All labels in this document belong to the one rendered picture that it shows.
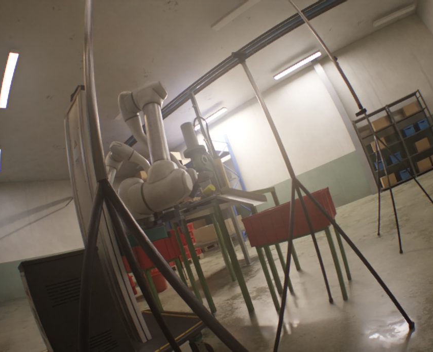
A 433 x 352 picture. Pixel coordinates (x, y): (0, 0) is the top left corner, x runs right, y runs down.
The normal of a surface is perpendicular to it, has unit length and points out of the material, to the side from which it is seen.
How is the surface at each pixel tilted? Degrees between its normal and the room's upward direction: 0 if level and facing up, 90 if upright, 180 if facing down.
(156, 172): 77
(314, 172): 90
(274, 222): 90
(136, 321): 90
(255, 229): 90
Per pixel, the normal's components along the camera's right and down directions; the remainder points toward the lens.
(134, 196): -0.20, -0.18
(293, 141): -0.58, 0.04
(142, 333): 0.74, -0.37
